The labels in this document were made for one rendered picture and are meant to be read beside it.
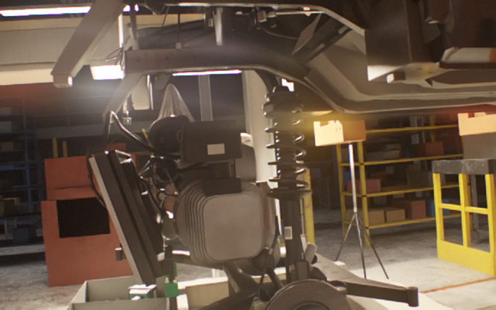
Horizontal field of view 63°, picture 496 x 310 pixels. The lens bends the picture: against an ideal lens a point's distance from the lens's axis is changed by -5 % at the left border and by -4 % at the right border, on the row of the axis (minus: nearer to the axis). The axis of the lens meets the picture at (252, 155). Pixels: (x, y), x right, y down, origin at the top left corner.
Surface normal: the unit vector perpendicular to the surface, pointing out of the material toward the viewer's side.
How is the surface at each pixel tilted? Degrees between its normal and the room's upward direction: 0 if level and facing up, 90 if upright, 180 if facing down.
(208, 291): 90
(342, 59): 103
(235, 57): 90
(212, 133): 79
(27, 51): 90
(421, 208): 90
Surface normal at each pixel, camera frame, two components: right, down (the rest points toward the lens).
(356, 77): 0.08, 0.20
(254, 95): 0.19, -0.03
